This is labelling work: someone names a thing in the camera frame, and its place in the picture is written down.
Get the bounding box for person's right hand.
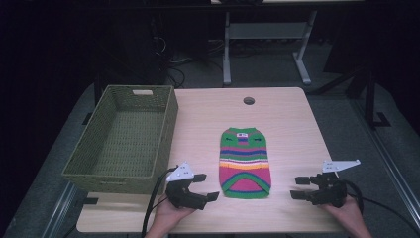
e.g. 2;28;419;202
320;193;373;238

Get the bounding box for black computer tower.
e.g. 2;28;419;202
107;11;168;86

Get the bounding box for striped knitted pet sweater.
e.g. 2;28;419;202
218;127;272;200

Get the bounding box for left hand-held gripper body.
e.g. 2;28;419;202
164;161;209;211

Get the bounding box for black floor cables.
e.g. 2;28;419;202
153;34;226;89

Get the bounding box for black metal stand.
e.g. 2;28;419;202
345;63;392;131

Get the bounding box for green woven basket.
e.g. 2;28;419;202
61;84;179;195

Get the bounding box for person's left hand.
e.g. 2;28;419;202
144;192;196;238

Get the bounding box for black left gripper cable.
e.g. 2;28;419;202
141;167;177;238

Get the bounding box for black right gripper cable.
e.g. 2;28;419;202
341;178;420;234

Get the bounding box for aluminium floor rail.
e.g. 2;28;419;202
351;98;420;229
41;180;80;238

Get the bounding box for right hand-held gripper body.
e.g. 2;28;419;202
307;159;362;209

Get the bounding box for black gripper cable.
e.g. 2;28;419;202
141;167;177;238
341;178;420;234

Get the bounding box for grey metal desk frame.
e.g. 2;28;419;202
222;9;319;87

